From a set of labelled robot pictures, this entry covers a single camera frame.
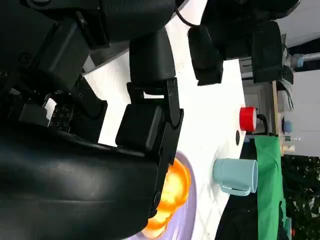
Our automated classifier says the silver duct pipe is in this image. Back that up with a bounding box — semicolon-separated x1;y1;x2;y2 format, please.
286;52;320;69

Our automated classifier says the green cloth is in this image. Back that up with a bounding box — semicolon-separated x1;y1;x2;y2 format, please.
254;136;288;240

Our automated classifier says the dark green foliage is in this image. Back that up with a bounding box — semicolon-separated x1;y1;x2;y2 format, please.
281;156;320;240

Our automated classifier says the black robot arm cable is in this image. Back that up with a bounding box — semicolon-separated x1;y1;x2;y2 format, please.
174;4;203;27

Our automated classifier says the lilac plate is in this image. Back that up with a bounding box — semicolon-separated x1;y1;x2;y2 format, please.
139;151;198;240

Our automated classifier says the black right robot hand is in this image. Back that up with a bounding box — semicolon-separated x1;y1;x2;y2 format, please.
0;0;185;240

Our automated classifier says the orange white toy bread roll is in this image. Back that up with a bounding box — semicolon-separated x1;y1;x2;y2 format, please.
145;157;192;239

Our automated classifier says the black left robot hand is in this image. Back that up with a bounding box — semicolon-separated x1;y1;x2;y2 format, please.
187;4;254;87

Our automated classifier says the red cylindrical object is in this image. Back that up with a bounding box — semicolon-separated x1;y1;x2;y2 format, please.
239;106;258;133

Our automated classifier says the pale green mug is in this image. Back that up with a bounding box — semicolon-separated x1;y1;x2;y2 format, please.
212;157;259;197

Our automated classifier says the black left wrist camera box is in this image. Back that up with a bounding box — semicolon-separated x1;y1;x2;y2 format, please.
251;20;285;84

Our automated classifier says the grey cabinet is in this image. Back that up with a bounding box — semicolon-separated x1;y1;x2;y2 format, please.
243;82;275;136

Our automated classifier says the beige wooden board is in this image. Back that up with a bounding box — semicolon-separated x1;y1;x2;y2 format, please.
271;81;280;137

